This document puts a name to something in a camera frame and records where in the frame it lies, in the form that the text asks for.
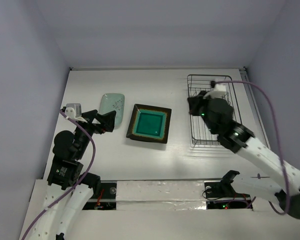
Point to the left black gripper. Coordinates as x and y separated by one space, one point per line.
107 122

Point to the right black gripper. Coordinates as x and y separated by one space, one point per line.
194 106

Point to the light green rectangular plate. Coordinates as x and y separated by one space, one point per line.
113 102

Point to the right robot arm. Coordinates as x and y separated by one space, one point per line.
286 178

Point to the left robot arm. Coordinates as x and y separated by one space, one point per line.
68 187

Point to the white foam front panel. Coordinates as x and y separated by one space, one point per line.
156 210

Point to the black wire dish rack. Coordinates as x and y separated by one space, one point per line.
200 134

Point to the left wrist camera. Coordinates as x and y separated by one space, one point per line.
73 110

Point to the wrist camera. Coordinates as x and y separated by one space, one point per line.
218 90
73 110

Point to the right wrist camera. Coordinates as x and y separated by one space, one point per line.
218 90

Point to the aluminium side rail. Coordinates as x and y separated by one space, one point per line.
260 132

